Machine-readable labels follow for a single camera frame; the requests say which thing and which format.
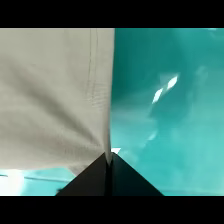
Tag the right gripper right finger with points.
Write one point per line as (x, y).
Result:
(128, 181)

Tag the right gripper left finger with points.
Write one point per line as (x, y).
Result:
(91, 181)

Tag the beige garment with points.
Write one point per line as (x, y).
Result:
(50, 100)

